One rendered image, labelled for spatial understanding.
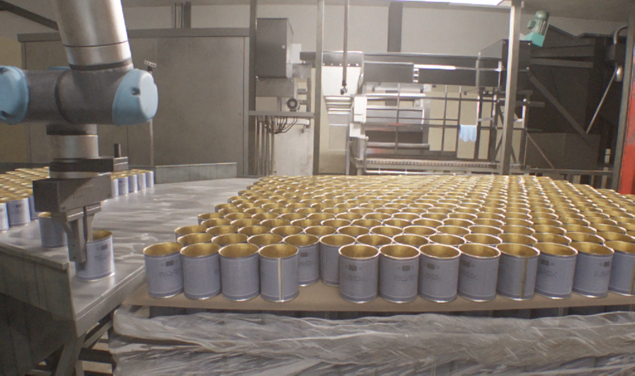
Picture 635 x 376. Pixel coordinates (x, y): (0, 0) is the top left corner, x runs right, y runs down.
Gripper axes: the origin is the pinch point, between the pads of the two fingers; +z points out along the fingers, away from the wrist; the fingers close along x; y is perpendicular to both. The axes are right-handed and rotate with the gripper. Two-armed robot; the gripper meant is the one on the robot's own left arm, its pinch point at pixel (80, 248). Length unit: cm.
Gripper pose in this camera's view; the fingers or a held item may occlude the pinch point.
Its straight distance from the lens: 71.0
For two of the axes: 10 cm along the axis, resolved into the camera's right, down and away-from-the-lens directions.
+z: -0.3, 9.9, 1.3
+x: -0.3, 1.3, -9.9
